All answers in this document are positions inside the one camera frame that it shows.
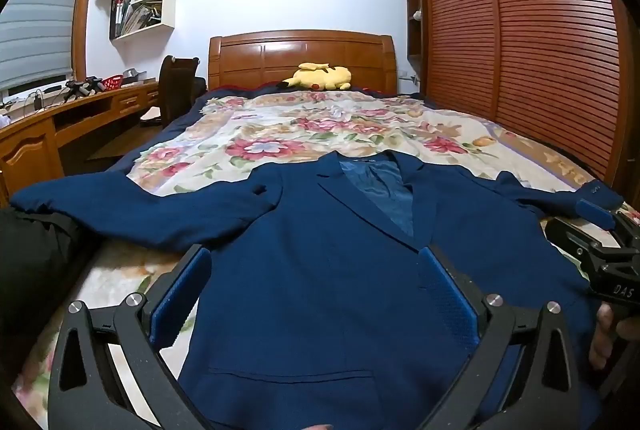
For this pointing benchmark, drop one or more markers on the wooden louvered wardrobe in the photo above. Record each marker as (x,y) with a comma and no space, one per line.
(525,35)

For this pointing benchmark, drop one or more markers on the floral blanket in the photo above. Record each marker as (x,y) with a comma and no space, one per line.
(260,145)

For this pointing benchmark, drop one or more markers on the dark brown chair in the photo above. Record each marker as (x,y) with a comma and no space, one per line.
(175,85)

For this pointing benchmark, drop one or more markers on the navy blue suit jacket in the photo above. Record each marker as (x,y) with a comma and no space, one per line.
(310,285)

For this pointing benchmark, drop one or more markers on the black device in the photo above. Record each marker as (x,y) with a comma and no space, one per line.
(82,88)

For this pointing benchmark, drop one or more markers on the white wall shelf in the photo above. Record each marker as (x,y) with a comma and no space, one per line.
(167,13)

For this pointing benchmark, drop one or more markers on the stack of magazines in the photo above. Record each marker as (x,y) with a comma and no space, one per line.
(141,18)

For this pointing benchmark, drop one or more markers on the grey window blind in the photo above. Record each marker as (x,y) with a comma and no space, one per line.
(40,20)

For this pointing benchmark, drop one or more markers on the black binder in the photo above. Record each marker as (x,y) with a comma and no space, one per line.
(117,16)

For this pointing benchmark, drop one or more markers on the wooden bed headboard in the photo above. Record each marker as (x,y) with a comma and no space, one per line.
(260,60)

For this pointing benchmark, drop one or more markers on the black cloth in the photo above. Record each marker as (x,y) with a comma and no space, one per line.
(35,290)

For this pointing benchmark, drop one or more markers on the person's right hand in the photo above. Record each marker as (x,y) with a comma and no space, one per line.
(602,335)

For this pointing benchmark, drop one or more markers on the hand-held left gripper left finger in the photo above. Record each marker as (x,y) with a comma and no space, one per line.
(180,295)

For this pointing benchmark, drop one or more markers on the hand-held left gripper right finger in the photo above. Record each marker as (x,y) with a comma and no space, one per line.
(450,305)

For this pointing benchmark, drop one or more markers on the wooden desk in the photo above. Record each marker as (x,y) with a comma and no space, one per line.
(35,145)

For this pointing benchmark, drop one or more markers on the metal pot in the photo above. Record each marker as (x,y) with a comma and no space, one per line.
(133,76)

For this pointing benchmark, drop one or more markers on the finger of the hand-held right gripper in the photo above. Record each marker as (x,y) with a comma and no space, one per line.
(595,214)
(575,242)

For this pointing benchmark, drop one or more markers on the red basket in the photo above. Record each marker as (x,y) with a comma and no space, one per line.
(113,82)

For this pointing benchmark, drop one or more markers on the yellow plush toy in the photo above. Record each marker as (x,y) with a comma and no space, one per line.
(320,78)

